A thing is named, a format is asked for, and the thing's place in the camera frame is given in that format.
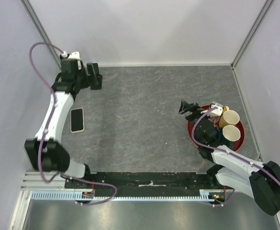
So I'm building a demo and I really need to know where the aluminium frame post right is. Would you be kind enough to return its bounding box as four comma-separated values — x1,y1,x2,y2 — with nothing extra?
231,0,275,70

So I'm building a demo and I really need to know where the blue mug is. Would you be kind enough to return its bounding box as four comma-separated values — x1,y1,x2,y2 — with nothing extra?
214,127,223,142

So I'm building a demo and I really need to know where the phone with beige case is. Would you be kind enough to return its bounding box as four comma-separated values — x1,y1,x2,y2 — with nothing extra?
70,108,85,133

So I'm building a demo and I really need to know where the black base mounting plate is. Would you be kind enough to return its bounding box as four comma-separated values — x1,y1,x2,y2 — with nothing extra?
64,171,227,192

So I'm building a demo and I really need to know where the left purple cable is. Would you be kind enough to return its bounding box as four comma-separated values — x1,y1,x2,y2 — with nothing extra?
29,42,118,206

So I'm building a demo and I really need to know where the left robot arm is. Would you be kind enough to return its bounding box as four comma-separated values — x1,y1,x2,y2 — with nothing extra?
24,58,103,188

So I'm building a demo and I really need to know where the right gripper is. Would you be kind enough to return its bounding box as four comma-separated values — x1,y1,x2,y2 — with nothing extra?
178,99,215,143

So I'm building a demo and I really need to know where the slotted cable duct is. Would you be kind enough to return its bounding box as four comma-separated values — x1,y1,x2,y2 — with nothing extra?
31,190,221,202

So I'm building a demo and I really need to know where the green mug cream inside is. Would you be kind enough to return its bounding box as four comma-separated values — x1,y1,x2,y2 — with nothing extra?
221,125,241,149

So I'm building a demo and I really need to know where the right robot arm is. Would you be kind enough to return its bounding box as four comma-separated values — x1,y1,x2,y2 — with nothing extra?
178,100,280,216

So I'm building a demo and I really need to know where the yellow mug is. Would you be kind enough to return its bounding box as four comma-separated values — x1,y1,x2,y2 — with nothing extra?
219,109,240,128

